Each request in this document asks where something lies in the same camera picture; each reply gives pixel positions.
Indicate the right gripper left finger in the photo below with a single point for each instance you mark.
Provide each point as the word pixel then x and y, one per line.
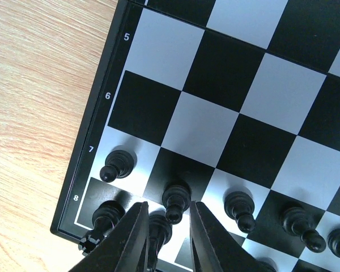
pixel 126 247

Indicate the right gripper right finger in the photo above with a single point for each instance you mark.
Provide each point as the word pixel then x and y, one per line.
pixel 213 248

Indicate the black rook piece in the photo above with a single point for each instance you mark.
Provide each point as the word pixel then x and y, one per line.
pixel 104 219

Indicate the black pawn bottom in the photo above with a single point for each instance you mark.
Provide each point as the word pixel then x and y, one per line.
pixel 119 164

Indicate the black and silver chessboard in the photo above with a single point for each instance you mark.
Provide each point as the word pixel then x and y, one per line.
pixel 222 96

